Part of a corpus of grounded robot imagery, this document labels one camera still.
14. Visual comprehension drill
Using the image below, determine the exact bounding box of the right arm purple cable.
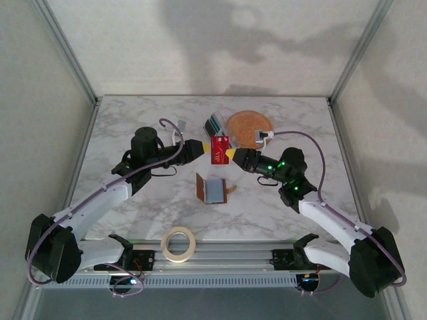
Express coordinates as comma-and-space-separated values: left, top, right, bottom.
272, 129, 407, 297

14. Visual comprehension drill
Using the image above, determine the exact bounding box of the grey aluminium frame leg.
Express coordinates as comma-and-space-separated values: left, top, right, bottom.
383, 293, 413, 320
11, 283, 41, 320

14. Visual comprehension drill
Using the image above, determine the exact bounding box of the orange round plate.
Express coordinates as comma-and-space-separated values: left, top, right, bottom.
225, 110, 274, 150

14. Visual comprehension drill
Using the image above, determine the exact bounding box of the aluminium frame rail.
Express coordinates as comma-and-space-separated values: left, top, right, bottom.
31, 241, 396, 276

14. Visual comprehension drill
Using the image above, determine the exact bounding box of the red VIP card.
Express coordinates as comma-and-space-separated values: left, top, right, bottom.
211, 135, 232, 166

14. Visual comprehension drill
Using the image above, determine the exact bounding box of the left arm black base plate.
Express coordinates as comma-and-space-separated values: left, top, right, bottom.
93, 249, 157, 271

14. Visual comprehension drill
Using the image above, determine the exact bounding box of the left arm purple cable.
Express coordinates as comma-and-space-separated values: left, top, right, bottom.
26, 118, 187, 297

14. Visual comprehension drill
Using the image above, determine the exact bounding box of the beige masking tape roll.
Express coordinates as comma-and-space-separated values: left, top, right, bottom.
160, 225, 197, 264

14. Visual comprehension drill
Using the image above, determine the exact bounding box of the grey slotted cable duct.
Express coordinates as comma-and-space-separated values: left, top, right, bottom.
43, 275, 298, 289

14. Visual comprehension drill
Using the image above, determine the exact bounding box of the aluminium frame post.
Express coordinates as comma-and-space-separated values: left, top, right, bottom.
31, 0, 103, 107
328, 0, 394, 107

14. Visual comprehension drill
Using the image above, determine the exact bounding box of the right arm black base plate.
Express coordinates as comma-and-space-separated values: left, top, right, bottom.
272, 248, 334, 271

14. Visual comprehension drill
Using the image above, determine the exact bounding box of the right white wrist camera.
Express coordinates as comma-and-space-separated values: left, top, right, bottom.
254, 129, 276, 149

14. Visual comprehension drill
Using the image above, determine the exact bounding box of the aluminium table side rail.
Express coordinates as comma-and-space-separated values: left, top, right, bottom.
58, 98, 103, 221
328, 98, 370, 231

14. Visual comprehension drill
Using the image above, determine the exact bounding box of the brown leather card holder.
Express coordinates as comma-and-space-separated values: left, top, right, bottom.
195, 172, 238, 205

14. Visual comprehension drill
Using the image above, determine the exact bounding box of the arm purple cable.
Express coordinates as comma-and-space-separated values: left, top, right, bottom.
272, 129, 407, 297
26, 118, 187, 297

